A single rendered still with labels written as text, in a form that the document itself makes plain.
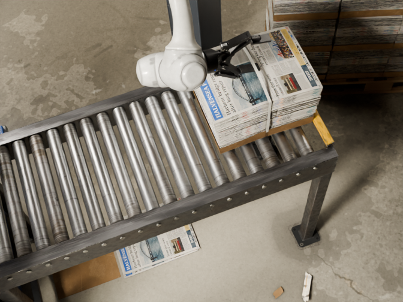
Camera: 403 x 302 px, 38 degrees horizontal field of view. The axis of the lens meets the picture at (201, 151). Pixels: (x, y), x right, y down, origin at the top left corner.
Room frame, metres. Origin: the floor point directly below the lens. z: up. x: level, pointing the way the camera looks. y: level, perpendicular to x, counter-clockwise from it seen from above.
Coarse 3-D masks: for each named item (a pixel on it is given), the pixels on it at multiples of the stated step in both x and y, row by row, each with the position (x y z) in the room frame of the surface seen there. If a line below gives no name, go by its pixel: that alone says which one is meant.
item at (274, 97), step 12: (252, 48) 1.26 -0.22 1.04; (240, 60) 1.22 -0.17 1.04; (252, 72) 1.16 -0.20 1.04; (264, 72) 1.16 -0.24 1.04; (252, 84) 1.11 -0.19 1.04; (264, 84) 1.11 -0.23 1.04; (264, 96) 1.06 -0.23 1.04; (276, 96) 1.05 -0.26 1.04; (264, 108) 1.03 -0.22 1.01; (276, 108) 1.04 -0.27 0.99; (264, 120) 1.04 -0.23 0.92
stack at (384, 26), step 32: (288, 0) 1.73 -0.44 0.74; (320, 0) 1.72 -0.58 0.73; (352, 0) 1.71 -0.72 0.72; (384, 0) 1.70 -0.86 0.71; (320, 32) 1.72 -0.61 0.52; (352, 32) 1.70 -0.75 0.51; (384, 32) 1.69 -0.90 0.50; (320, 64) 1.73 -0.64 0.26; (352, 64) 1.71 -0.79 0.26; (384, 64) 1.69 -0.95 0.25
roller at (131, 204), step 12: (108, 120) 1.20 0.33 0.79; (108, 132) 1.14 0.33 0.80; (108, 144) 1.09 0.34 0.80; (120, 156) 1.04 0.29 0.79; (120, 168) 0.98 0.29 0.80; (120, 180) 0.94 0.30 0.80; (120, 192) 0.90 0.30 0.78; (132, 192) 0.89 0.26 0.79; (132, 204) 0.84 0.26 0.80; (132, 216) 0.80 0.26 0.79
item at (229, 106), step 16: (208, 80) 1.15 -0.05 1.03; (224, 80) 1.14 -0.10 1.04; (240, 80) 1.14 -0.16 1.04; (208, 96) 1.09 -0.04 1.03; (224, 96) 1.08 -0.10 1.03; (240, 96) 1.07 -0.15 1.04; (208, 112) 1.04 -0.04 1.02; (224, 112) 1.02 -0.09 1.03; (240, 112) 1.01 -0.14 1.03; (256, 112) 1.03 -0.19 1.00; (224, 128) 0.99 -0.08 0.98; (240, 128) 1.01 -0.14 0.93; (256, 128) 1.03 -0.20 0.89; (224, 144) 1.00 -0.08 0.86
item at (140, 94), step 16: (128, 96) 1.29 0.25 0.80; (144, 96) 1.28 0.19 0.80; (160, 96) 1.29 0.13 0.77; (176, 96) 1.31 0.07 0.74; (80, 112) 1.24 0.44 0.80; (96, 112) 1.24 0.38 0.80; (128, 112) 1.26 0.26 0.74; (144, 112) 1.27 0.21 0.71; (32, 128) 1.20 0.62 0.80; (48, 128) 1.19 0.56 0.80; (80, 128) 1.21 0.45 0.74; (96, 128) 1.22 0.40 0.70; (0, 144) 1.14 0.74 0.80; (48, 144) 1.18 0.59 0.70
